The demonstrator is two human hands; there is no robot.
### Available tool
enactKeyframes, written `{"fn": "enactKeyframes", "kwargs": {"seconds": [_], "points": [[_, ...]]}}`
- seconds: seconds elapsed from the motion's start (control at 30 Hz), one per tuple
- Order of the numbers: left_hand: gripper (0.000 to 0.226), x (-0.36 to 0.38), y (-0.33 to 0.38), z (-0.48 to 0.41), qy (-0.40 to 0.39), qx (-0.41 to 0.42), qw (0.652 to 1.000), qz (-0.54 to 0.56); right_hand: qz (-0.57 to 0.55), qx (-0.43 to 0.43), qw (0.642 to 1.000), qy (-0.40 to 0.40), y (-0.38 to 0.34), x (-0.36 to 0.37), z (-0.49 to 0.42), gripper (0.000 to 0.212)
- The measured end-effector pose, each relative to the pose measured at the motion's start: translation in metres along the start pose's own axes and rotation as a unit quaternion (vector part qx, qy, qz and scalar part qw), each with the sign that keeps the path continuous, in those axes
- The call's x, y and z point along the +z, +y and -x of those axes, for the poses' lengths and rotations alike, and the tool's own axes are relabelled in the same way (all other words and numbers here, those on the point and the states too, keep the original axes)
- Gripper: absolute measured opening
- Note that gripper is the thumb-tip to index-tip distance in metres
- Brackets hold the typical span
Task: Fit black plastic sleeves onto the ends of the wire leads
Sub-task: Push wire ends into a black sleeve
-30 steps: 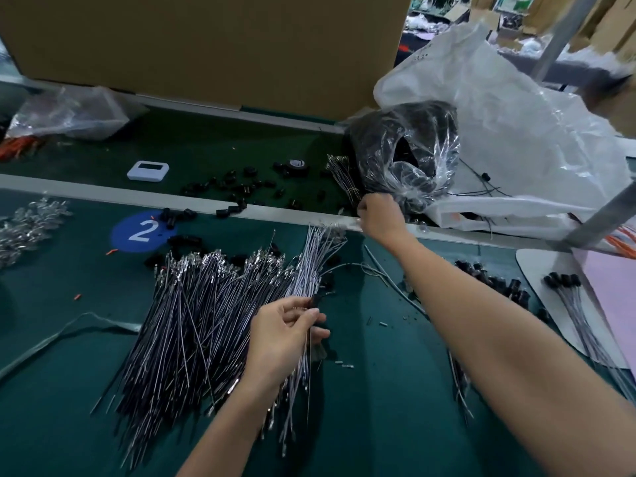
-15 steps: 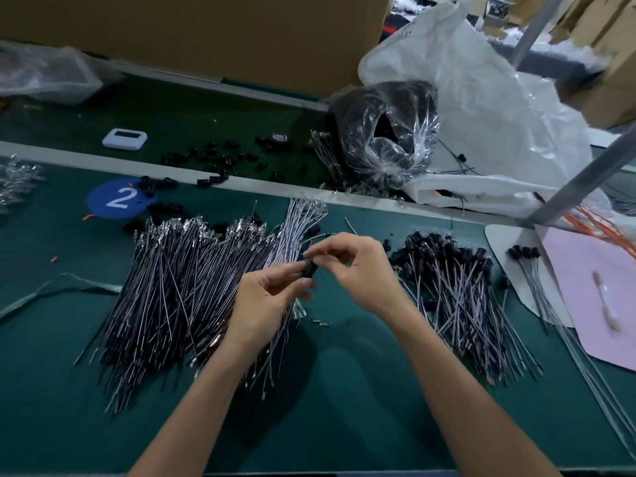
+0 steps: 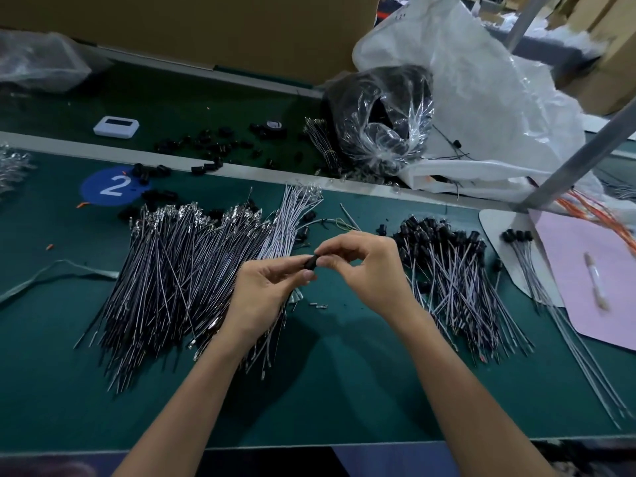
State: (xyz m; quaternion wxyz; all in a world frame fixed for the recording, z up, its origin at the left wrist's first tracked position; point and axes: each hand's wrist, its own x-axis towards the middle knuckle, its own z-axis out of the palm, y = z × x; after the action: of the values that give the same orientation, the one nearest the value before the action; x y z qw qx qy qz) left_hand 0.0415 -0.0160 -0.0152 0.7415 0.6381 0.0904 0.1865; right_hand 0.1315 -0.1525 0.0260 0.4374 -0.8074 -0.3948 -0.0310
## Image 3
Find person's right hand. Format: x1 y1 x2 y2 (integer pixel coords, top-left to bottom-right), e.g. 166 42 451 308
313 230 421 329

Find person's left hand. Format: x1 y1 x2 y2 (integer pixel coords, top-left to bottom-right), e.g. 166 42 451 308
219 254 321 352

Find pile of grey wires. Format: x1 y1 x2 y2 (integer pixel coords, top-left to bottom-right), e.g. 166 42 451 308
74 184 324 394

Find pile of wires with black caps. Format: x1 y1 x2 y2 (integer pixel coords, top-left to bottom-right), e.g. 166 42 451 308
392 215 535 364

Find small bundle of capped wires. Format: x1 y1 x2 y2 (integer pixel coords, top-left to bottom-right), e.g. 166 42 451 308
500 228 635 428

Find black plastic caps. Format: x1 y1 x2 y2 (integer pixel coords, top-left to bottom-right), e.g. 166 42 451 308
119 119 319 219

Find person's left forearm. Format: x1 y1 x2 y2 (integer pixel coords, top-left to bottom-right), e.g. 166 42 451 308
114 327 262 477

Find person's right forearm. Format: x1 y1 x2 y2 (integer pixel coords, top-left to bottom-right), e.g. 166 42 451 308
390 303 558 477

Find clear bag with black contents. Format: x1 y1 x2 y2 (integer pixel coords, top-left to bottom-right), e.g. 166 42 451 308
328 64 435 178

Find blue round number sticker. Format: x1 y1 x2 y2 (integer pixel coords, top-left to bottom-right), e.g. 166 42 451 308
79 166 150 207

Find large white plastic sack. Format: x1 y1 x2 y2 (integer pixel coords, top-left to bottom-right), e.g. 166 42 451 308
352 0 636 203

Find clear plastic strip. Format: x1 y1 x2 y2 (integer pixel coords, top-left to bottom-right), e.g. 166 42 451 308
0 258 121 306

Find pink paper sheet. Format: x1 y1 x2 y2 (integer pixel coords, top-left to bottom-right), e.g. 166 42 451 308
531 211 636 352

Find small white timer device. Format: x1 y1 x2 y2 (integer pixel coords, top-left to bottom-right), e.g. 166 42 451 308
93 116 140 140

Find brown cardboard panel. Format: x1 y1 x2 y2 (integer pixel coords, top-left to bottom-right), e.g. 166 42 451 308
0 0 381 85

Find crumpled clear plastic bag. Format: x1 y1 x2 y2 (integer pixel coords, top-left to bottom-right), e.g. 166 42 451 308
0 31 111 93

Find stack of cardboard boxes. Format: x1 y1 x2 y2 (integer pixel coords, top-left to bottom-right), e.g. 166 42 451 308
551 0 636 115

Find bundle of orange wires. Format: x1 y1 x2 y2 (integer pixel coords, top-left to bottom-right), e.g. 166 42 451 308
556 188 636 256

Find grey metal frame post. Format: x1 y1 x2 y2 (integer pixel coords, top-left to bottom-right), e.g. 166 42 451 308
521 99 636 213
505 0 550 50

